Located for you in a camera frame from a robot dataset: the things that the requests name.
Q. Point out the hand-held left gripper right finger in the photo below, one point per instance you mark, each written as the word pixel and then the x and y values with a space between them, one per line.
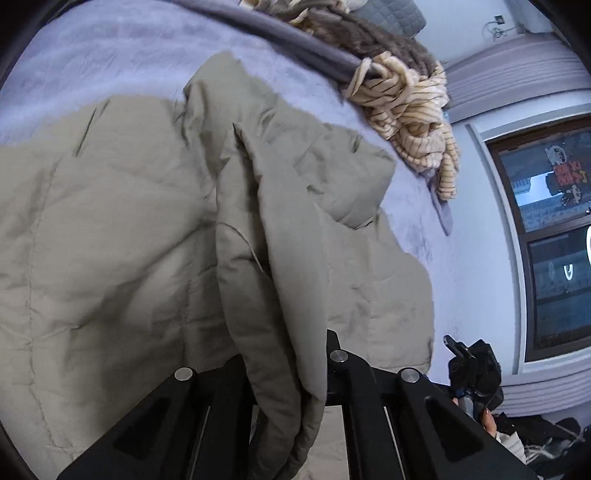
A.
pixel 344 374

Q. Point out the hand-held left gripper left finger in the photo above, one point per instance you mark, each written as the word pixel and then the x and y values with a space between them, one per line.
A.
pixel 221 392

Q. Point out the khaki puffer jacket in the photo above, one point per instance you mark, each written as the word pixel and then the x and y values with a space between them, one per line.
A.
pixel 138 258

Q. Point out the person's right forearm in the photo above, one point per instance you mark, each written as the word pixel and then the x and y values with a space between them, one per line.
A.
pixel 510 445

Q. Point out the person's right hand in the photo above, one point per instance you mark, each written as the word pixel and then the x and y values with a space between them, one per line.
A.
pixel 488 422

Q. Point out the dark cloth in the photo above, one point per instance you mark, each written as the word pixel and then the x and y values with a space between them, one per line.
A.
pixel 549 436

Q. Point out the dark framed window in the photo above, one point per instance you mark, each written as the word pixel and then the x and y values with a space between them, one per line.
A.
pixel 545 230

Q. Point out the cream striped cloth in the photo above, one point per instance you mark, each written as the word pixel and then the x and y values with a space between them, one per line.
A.
pixel 415 115

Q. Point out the brown fuzzy blanket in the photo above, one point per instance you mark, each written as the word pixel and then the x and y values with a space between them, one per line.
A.
pixel 369 37

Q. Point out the dark grey bolster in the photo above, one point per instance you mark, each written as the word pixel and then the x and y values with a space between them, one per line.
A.
pixel 295 39

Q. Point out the lavender plush bed blanket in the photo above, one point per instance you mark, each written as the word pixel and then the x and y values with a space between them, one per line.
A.
pixel 92 55

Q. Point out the grey quilted pillow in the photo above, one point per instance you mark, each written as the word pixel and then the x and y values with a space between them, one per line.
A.
pixel 392 14

